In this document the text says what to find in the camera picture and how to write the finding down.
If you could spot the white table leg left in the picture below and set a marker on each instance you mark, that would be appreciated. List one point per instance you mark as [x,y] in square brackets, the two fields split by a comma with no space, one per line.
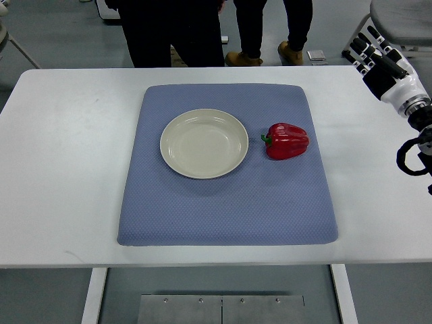
[94,296]

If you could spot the grey chair seat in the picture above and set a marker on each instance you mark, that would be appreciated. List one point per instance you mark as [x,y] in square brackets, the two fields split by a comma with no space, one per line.
[403,23]

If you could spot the blue textured mat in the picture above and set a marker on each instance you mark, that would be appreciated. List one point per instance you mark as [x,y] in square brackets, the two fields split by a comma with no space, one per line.
[262,202]

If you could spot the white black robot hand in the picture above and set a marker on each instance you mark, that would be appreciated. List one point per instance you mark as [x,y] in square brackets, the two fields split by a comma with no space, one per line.
[387,73]

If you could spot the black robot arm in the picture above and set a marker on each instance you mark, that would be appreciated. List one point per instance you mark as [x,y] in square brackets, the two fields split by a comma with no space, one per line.
[420,120]

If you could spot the white table leg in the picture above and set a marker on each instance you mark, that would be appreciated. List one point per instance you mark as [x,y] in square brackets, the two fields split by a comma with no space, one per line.
[343,294]
[94,296]

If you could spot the person with tan boots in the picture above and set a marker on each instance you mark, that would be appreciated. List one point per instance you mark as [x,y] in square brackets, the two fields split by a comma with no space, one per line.
[254,26]

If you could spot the small grey floor box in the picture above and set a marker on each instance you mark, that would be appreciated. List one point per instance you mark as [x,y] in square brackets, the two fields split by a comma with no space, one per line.
[316,55]

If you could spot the red bell pepper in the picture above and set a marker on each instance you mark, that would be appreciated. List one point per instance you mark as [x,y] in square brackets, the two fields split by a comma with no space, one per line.
[284,141]

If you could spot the cream round plate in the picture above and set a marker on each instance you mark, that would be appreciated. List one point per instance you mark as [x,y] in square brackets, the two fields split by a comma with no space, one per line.
[204,143]

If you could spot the white table leg right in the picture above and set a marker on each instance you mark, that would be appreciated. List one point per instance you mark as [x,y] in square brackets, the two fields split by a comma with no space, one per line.
[343,294]

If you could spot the white furniture at left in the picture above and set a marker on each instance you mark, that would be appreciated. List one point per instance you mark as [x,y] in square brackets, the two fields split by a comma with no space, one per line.
[6,37]

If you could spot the grey metal base plate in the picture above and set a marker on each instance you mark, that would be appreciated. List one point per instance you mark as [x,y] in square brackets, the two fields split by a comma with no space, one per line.
[221,309]

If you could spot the person in black trousers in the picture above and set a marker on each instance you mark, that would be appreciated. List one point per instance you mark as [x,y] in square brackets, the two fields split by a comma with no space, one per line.
[152,28]

